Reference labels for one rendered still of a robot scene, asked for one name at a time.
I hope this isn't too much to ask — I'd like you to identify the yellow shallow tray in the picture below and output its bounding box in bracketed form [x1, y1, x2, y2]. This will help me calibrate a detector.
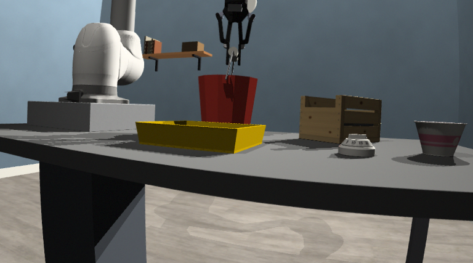
[135, 121, 266, 153]

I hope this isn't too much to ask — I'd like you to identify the brown wooden crate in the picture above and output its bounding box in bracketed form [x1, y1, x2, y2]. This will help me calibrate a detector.
[299, 95, 382, 144]

